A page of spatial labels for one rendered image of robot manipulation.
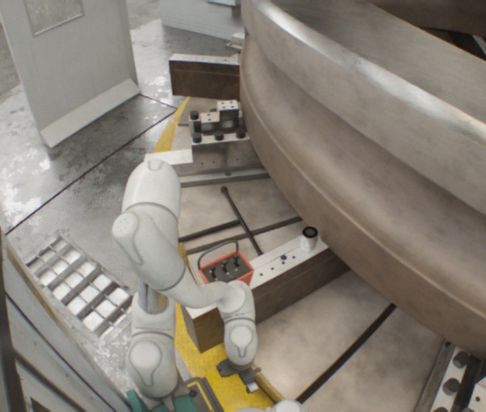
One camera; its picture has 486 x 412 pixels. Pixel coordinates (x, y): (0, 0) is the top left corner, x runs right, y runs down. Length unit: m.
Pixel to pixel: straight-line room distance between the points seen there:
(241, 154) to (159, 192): 1.71
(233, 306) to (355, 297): 1.08
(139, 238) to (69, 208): 2.52
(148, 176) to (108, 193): 2.37
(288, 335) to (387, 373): 0.55
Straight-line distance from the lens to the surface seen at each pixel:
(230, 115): 2.53
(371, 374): 2.05
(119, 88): 4.53
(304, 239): 1.82
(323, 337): 2.07
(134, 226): 0.79
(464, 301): 1.60
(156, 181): 0.92
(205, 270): 1.66
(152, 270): 0.83
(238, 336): 1.21
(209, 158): 2.55
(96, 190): 3.36
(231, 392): 2.25
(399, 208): 1.65
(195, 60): 3.55
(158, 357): 1.28
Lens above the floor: 2.15
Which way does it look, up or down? 46 degrees down
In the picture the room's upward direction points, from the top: straight up
